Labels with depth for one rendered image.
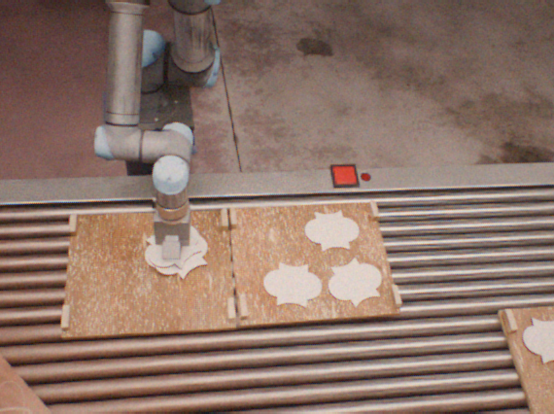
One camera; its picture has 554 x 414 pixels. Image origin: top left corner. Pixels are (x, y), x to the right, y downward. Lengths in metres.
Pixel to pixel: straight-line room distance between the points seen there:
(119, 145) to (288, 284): 0.54
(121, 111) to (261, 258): 0.53
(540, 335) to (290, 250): 0.67
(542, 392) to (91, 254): 1.16
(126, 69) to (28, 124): 1.86
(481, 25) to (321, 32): 0.94
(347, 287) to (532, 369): 0.49
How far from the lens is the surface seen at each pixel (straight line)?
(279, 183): 1.98
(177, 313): 1.72
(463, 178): 2.13
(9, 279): 1.85
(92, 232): 1.86
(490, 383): 1.81
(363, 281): 1.80
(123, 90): 1.60
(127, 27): 1.59
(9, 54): 3.77
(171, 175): 1.52
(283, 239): 1.84
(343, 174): 2.01
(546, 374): 1.85
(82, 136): 3.33
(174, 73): 1.93
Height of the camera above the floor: 2.47
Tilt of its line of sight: 54 degrees down
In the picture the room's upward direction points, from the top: 9 degrees clockwise
